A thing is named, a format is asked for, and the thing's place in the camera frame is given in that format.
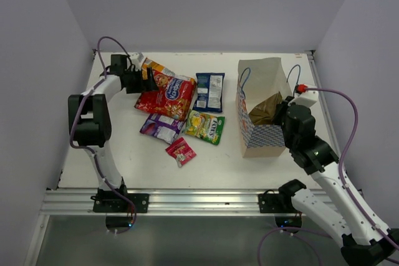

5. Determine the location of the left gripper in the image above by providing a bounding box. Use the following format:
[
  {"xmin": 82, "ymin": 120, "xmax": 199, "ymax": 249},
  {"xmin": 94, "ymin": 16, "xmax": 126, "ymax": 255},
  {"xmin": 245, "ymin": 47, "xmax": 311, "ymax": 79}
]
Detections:
[{"xmin": 124, "ymin": 66, "xmax": 158, "ymax": 93}]

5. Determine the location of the orange snack packet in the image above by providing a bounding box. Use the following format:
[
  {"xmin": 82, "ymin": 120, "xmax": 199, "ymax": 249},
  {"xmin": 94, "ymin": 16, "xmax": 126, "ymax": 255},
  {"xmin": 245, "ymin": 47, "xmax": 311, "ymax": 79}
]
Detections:
[{"xmin": 142, "ymin": 57, "xmax": 175, "ymax": 80}]

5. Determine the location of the red cookie snack bag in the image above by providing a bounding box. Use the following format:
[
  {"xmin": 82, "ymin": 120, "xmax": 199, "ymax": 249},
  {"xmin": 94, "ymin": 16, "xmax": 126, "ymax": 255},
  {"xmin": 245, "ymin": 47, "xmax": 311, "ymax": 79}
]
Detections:
[{"xmin": 134, "ymin": 70, "xmax": 196, "ymax": 121}]

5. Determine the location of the light blue chips bag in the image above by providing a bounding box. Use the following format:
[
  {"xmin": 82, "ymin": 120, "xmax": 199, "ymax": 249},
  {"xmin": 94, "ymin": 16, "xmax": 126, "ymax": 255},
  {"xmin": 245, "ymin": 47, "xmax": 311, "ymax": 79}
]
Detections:
[{"xmin": 249, "ymin": 92, "xmax": 282, "ymax": 126}]

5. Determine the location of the blue checkered paper bag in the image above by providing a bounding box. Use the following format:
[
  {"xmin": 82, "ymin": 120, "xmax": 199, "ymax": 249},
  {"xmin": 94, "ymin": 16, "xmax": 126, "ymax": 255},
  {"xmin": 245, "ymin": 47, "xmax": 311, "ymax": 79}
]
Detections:
[{"xmin": 236, "ymin": 57, "xmax": 292, "ymax": 158}]

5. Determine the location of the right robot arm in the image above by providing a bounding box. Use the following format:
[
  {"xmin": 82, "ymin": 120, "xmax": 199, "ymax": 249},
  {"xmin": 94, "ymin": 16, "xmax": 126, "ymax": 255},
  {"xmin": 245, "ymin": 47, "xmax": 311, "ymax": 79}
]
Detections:
[{"xmin": 274, "ymin": 97, "xmax": 398, "ymax": 265}]

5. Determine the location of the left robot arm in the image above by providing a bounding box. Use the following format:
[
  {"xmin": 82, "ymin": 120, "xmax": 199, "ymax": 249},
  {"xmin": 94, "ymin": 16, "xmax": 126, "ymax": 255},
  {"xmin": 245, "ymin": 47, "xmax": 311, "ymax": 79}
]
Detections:
[{"xmin": 68, "ymin": 52, "xmax": 158, "ymax": 212}]

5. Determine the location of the green Fox's candy bag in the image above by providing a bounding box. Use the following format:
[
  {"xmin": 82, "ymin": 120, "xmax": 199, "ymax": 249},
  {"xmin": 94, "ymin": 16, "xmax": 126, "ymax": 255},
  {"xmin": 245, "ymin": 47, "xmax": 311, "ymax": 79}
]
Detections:
[{"xmin": 183, "ymin": 110, "xmax": 225, "ymax": 145}]

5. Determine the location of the purple white snack packet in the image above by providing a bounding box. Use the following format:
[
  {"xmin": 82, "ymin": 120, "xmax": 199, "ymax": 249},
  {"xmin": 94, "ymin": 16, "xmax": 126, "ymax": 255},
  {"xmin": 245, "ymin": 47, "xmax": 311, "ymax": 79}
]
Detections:
[{"xmin": 140, "ymin": 113, "xmax": 185, "ymax": 145}]

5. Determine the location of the dark blue snack packet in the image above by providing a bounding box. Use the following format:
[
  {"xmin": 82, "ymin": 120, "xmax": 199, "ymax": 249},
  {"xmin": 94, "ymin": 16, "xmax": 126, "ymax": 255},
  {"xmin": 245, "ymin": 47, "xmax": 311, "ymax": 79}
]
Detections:
[{"xmin": 193, "ymin": 73, "xmax": 225, "ymax": 113}]

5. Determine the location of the small red candy packet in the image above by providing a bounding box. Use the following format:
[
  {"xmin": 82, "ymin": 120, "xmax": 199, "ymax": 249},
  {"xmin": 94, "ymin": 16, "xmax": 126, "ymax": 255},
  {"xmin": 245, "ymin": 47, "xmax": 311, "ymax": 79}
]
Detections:
[{"xmin": 165, "ymin": 137, "xmax": 196, "ymax": 168}]

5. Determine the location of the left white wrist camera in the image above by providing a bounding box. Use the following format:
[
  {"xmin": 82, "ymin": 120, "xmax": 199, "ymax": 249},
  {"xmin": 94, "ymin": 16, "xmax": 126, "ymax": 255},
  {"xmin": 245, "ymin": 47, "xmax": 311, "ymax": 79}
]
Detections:
[{"xmin": 130, "ymin": 52, "xmax": 145, "ymax": 69}]

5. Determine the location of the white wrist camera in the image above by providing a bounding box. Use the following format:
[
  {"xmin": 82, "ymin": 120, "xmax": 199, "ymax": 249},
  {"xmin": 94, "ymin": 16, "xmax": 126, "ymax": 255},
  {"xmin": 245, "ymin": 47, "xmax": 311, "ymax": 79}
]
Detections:
[
  {"xmin": 288, "ymin": 84, "xmax": 319, "ymax": 108},
  {"xmin": 130, "ymin": 52, "xmax": 145, "ymax": 69}
]

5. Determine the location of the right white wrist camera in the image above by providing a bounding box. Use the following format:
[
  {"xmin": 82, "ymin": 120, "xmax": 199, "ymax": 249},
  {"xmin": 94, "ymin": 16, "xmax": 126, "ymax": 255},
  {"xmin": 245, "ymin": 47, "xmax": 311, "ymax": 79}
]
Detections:
[{"xmin": 288, "ymin": 84, "xmax": 319, "ymax": 108}]

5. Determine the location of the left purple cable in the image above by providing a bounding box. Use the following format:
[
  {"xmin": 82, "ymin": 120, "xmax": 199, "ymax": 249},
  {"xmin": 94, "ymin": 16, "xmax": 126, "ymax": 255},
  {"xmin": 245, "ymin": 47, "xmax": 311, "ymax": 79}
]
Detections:
[{"xmin": 69, "ymin": 36, "xmax": 138, "ymax": 235}]

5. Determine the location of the purple cable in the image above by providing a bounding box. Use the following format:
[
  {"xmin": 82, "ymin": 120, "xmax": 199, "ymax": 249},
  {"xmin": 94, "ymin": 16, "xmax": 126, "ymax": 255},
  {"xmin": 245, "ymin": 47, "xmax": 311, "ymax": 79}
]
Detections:
[
  {"xmin": 257, "ymin": 87, "xmax": 399, "ymax": 266},
  {"xmin": 69, "ymin": 36, "xmax": 138, "ymax": 235}
]

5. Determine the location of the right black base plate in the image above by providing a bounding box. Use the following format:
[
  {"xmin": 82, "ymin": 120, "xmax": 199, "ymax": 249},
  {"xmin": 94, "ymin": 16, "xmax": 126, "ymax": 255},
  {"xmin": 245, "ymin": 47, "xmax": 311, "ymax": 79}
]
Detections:
[{"xmin": 257, "ymin": 189, "xmax": 302, "ymax": 228}]

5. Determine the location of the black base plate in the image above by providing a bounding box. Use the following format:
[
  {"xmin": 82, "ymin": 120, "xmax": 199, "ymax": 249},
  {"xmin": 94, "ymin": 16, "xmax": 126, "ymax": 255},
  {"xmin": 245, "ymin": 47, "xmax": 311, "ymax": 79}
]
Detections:
[
  {"xmin": 90, "ymin": 193, "xmax": 150, "ymax": 230},
  {"xmin": 257, "ymin": 189, "xmax": 302, "ymax": 228}
]

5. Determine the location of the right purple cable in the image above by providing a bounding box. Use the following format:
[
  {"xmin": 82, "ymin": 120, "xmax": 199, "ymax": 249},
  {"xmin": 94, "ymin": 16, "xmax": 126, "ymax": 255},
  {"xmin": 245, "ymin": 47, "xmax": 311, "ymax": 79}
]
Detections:
[{"xmin": 257, "ymin": 87, "xmax": 399, "ymax": 266}]

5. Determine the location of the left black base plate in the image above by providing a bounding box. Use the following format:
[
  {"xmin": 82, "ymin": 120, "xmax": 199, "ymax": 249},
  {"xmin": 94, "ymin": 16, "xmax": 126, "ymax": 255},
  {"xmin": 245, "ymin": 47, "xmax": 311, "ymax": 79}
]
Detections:
[{"xmin": 90, "ymin": 193, "xmax": 150, "ymax": 230}]

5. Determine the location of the aluminium mounting rail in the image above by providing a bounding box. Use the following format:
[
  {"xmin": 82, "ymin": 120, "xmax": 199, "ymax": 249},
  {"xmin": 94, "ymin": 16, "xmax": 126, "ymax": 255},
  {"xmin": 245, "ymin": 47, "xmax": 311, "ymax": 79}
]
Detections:
[{"xmin": 39, "ymin": 188, "xmax": 365, "ymax": 216}]

